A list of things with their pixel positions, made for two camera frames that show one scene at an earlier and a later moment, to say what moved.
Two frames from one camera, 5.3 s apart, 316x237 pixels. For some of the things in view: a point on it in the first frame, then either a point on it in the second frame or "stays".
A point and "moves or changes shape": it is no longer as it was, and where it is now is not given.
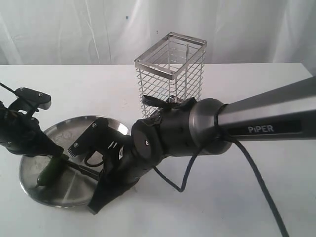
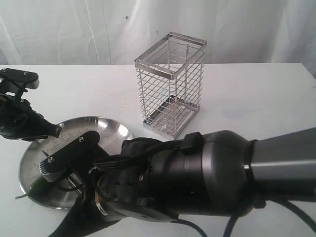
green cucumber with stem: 53,170 moves or changes shape
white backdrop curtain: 116,32 stays
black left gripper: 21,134 to 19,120
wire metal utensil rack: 174,68 stays
